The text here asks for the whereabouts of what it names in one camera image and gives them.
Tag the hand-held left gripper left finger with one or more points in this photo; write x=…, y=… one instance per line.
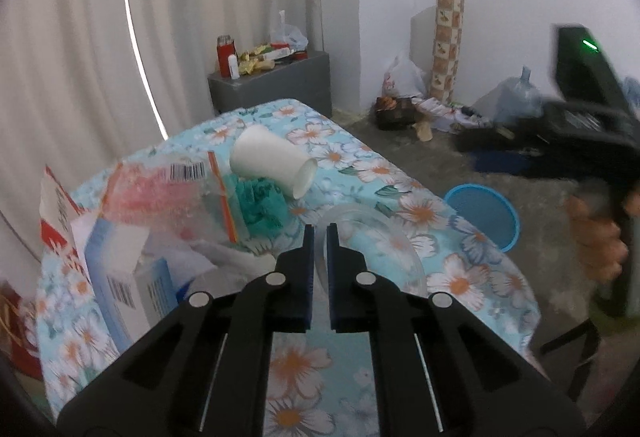
x=308, y=297

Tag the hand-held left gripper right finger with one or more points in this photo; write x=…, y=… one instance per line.
x=331, y=297

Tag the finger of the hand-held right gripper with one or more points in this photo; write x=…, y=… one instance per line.
x=500, y=139
x=500, y=162

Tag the blue plastic waste basket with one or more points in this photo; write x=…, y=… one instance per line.
x=480, y=212

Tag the white tissue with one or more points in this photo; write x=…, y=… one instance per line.
x=220, y=262

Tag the teal mesh fabric piece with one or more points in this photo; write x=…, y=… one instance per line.
x=260, y=209

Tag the white paper cup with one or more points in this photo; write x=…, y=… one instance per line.
x=270, y=157

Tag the clear zip bag pink contents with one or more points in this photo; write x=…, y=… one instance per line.
x=150, y=192

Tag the blue and white cardboard box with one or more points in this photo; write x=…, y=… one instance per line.
x=115, y=277

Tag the red and white snack packet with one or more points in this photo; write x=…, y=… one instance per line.
x=55, y=207

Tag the person's right hand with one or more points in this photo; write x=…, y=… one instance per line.
x=595, y=242

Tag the large blue water jug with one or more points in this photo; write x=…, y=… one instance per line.
x=517, y=97

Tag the white papers on floor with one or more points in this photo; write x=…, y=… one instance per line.
x=450, y=114

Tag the tan cardboard piece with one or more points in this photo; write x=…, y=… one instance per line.
x=424, y=132

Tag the floral blue tablecloth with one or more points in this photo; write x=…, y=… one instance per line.
x=440, y=237

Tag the patterned rolled mat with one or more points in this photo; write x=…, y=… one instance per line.
x=446, y=47

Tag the white plastic bag red print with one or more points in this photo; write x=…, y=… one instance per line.
x=402, y=77

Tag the white board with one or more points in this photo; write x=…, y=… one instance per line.
x=422, y=37

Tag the black tripod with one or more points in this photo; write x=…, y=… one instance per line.
x=580, y=347

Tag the grey cabinet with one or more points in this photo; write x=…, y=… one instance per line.
x=280, y=87

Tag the clear plastic bag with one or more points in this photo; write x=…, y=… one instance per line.
x=287, y=34

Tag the small white bottle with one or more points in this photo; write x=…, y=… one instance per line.
x=234, y=67

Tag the pile of snack packets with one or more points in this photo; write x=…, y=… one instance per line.
x=265, y=57

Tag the red thermos flask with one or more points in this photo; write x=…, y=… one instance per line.
x=225, y=49

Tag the red patterned bag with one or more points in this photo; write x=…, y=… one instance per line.
x=17, y=332

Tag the cream curtain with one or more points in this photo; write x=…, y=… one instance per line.
x=75, y=67

